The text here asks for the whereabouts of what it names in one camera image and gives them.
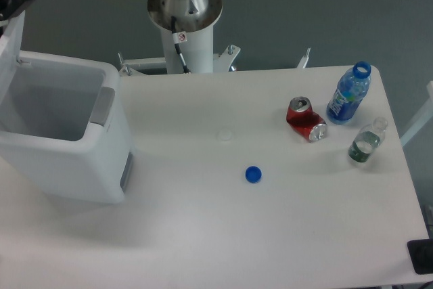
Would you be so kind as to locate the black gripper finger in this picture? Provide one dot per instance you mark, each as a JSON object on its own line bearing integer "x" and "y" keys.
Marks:
{"x": 13, "y": 8}

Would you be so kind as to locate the white trash can lid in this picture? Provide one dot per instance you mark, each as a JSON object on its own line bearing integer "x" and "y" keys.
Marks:
{"x": 11, "y": 41}

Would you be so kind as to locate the white trash can body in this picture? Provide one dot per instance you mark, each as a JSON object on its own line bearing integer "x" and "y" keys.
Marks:
{"x": 64, "y": 128}

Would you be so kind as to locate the white bottle cap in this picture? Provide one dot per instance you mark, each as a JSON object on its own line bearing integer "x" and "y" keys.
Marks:
{"x": 224, "y": 135}

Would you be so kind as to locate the blue bottle cap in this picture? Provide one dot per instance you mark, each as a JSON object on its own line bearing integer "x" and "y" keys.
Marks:
{"x": 253, "y": 174}

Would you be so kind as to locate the crushed red soda can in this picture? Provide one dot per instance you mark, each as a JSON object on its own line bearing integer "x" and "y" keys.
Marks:
{"x": 304, "y": 120}

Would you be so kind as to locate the blue plastic drink bottle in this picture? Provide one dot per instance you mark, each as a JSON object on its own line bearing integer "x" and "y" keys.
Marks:
{"x": 350, "y": 92}

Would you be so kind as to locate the clear bottle with green label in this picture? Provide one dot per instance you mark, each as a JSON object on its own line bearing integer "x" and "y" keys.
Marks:
{"x": 367, "y": 140}

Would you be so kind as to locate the black device at table edge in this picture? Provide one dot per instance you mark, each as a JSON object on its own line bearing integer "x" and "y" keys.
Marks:
{"x": 420, "y": 252}

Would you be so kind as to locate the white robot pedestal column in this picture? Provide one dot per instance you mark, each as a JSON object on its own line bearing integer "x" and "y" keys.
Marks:
{"x": 197, "y": 50}

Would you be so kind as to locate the white metal base frame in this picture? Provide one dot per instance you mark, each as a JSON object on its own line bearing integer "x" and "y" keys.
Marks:
{"x": 222, "y": 62}

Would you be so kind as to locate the white post at right edge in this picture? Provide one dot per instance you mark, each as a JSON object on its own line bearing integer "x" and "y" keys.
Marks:
{"x": 419, "y": 119}

